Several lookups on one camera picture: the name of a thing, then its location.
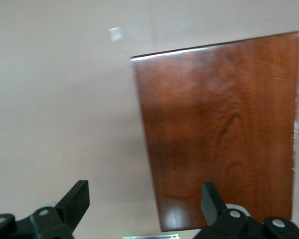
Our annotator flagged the dark brown wooden cabinet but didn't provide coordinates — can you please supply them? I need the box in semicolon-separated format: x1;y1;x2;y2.
130;31;299;232

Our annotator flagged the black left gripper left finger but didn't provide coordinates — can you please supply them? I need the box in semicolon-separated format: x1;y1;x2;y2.
0;180;90;239

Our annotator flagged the small square tape patch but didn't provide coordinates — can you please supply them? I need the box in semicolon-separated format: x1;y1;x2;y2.
109;26;124;42

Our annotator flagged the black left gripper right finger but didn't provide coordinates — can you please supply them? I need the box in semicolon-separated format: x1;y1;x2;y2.
193;181;299;239

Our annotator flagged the left arm aluminium base plate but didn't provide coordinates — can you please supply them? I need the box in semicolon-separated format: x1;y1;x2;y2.
122;234;180;239

